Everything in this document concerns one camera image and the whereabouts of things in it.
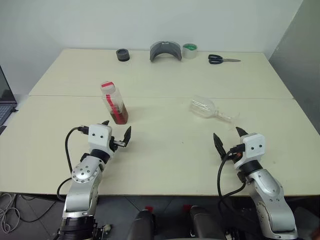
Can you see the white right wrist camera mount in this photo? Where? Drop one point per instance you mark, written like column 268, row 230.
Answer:
column 253, row 150

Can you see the clear plastic wine glass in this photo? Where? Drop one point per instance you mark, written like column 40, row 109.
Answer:
column 202, row 107

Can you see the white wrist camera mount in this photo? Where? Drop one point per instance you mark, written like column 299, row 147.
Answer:
column 253, row 150
column 100, row 140

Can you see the tape roll with green core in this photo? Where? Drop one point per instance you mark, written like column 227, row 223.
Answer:
column 190, row 52

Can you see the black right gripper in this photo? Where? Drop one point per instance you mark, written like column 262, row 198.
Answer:
column 230, row 157

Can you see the small red tag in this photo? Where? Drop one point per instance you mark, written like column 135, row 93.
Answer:
column 187, row 207
column 149, row 208

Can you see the red and white bottle cap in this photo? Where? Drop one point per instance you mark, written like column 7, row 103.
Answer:
column 107, row 86

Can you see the dark rounded shape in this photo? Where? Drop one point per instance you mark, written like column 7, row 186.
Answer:
column 142, row 225
column 205, row 222

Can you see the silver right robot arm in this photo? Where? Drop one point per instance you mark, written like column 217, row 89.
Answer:
column 270, row 190

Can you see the plastic bottle with red contents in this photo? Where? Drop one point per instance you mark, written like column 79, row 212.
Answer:
column 117, row 110

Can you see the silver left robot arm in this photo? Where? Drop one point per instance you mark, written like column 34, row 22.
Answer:
column 82, row 175

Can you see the grey laptop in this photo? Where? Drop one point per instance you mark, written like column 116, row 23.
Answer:
column 5, row 105

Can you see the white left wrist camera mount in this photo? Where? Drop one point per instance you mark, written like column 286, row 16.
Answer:
column 100, row 140

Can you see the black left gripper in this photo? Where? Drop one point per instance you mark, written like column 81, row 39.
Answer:
column 113, row 146

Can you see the black round container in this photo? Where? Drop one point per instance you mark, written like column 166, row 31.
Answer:
column 123, row 55

